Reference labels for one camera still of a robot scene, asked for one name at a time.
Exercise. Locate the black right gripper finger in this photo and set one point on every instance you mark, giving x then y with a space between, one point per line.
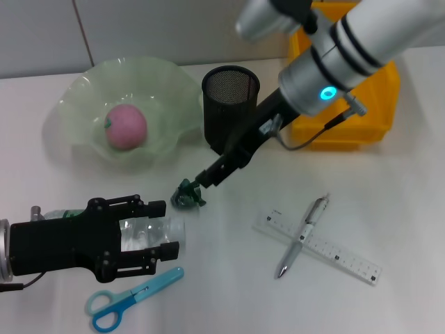
222 176
212 170

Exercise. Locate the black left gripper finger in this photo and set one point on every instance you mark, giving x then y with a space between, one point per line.
168 251
156 208

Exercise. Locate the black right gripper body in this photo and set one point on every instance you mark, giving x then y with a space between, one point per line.
260 128

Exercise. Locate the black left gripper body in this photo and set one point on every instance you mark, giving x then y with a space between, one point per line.
62 243

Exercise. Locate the clear green-label water bottle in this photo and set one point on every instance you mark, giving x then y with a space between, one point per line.
146 233

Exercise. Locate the green toy frog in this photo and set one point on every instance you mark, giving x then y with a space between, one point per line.
186 201

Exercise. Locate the pink peach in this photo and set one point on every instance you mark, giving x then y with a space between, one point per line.
127 127

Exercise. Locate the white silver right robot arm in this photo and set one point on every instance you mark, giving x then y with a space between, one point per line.
306 83

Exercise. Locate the blue plastic scissors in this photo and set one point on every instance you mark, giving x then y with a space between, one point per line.
163 278

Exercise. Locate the black mesh pen holder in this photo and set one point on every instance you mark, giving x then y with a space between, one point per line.
222 111

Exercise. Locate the white grey ballpoint pen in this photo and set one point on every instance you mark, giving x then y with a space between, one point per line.
306 231

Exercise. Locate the pale green glass fruit plate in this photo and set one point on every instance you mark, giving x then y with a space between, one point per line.
87 90

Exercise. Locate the transparent plastic ruler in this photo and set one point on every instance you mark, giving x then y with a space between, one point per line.
347 259

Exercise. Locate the yellow plastic bin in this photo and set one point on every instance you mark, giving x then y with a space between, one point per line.
375 121

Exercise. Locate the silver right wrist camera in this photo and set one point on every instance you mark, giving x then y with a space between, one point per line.
260 22

